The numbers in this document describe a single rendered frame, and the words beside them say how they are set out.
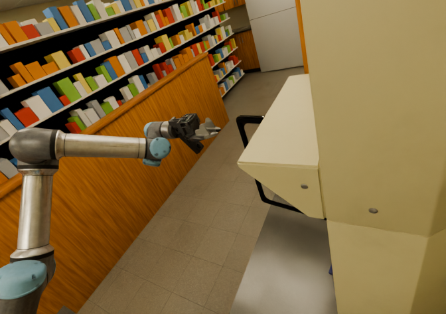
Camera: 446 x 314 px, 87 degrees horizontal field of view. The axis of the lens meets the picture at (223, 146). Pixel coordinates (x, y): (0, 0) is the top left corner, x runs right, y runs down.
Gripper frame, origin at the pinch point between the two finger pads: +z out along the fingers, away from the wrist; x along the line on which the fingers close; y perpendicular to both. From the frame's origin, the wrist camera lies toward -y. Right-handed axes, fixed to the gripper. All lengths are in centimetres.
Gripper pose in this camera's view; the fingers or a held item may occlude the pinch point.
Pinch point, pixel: (217, 133)
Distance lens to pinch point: 87.6
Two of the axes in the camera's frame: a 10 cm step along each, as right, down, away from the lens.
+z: 8.5, 0.1, -5.2
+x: 4.3, -6.0, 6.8
